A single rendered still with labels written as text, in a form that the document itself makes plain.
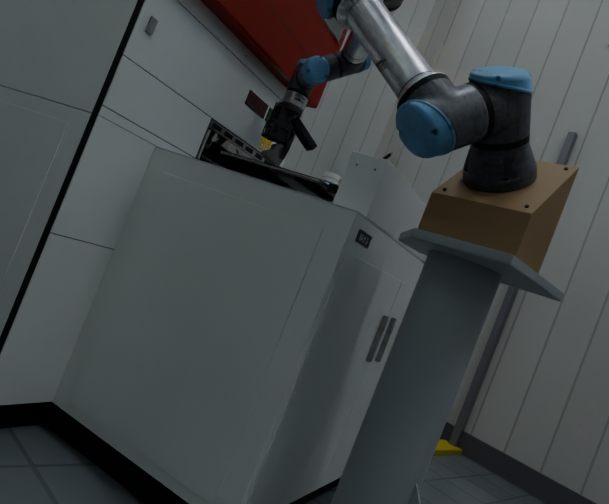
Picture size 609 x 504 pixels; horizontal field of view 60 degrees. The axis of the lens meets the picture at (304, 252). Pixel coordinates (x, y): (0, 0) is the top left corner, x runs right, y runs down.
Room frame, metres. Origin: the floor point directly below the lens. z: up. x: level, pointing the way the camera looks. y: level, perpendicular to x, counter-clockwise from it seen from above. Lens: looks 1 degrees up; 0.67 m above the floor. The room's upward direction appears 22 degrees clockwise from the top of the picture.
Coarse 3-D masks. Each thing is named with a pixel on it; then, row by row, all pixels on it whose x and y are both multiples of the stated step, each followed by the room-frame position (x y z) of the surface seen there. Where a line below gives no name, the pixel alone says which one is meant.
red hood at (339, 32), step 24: (216, 0) 1.37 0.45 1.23; (240, 0) 1.43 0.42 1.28; (264, 0) 1.51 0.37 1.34; (288, 0) 1.60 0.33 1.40; (312, 0) 1.70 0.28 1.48; (240, 24) 1.47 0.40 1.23; (264, 24) 1.55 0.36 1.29; (288, 24) 1.64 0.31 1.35; (312, 24) 1.74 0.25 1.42; (336, 24) 1.86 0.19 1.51; (264, 48) 1.58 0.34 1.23; (288, 48) 1.68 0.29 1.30; (312, 48) 1.79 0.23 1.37; (336, 48) 1.91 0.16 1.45; (288, 72) 1.72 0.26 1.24; (312, 96) 1.89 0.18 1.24
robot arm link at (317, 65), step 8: (320, 56) 1.51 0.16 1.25; (328, 56) 1.54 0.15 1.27; (304, 64) 1.52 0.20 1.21; (312, 64) 1.50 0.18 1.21; (320, 64) 1.51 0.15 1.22; (328, 64) 1.51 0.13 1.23; (336, 64) 1.54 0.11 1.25; (296, 72) 1.60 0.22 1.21; (304, 72) 1.52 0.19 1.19; (312, 72) 1.50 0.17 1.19; (320, 72) 1.51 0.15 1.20; (328, 72) 1.52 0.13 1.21; (336, 72) 1.55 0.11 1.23; (304, 80) 1.55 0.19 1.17; (312, 80) 1.52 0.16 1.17; (320, 80) 1.52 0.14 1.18; (328, 80) 1.56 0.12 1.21; (304, 88) 1.61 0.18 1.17
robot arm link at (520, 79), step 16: (480, 80) 0.99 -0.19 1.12; (496, 80) 0.98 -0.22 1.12; (512, 80) 0.97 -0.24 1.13; (528, 80) 0.98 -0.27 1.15; (496, 96) 0.98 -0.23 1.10; (512, 96) 0.99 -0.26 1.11; (528, 96) 1.00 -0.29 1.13; (496, 112) 0.99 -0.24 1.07; (512, 112) 1.00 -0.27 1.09; (528, 112) 1.02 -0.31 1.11; (496, 128) 1.01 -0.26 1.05; (512, 128) 1.02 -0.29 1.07; (528, 128) 1.04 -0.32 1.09
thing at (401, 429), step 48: (432, 240) 1.02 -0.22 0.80; (432, 288) 1.08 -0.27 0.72; (480, 288) 1.06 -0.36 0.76; (528, 288) 1.13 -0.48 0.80; (432, 336) 1.06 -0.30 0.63; (384, 384) 1.11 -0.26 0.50; (432, 384) 1.06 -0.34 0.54; (384, 432) 1.07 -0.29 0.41; (432, 432) 1.07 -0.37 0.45; (384, 480) 1.06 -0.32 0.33
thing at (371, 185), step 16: (352, 160) 1.22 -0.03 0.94; (368, 160) 1.21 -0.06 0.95; (384, 160) 1.19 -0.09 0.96; (352, 176) 1.22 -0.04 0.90; (368, 176) 1.20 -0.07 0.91; (384, 176) 1.19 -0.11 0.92; (400, 176) 1.28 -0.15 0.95; (352, 192) 1.21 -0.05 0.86; (368, 192) 1.19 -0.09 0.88; (384, 192) 1.22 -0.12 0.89; (400, 192) 1.31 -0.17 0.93; (352, 208) 1.20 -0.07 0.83; (368, 208) 1.19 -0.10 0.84; (384, 208) 1.26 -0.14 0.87; (400, 208) 1.35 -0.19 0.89; (416, 208) 1.46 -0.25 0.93; (384, 224) 1.29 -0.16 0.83; (400, 224) 1.39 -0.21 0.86; (416, 224) 1.50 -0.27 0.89
